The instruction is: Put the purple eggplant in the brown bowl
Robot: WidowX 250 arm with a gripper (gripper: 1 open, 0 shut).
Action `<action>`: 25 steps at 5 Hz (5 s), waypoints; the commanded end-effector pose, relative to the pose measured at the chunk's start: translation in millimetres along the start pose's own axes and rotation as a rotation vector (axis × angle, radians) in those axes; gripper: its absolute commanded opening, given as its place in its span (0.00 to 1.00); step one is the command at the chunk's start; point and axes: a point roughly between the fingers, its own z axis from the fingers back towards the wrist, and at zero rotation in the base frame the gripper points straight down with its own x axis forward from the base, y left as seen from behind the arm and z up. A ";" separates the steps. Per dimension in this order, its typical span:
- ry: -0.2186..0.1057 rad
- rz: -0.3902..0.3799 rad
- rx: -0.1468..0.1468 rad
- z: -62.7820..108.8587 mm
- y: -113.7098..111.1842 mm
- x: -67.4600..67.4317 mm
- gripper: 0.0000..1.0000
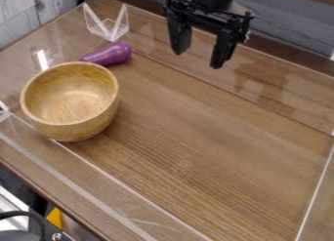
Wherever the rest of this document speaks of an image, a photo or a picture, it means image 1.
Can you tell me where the purple toy eggplant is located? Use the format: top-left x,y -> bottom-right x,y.
80,41 -> 132,66

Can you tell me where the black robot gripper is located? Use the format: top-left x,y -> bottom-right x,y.
164,0 -> 254,69

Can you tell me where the yellow black equipment base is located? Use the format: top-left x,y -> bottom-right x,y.
0,164 -> 102,241

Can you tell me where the brown wooden bowl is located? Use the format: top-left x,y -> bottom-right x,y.
20,61 -> 120,141

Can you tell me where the black cable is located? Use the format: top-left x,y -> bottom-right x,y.
0,210 -> 48,241

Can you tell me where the clear acrylic table enclosure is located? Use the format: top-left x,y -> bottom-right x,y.
0,9 -> 334,241

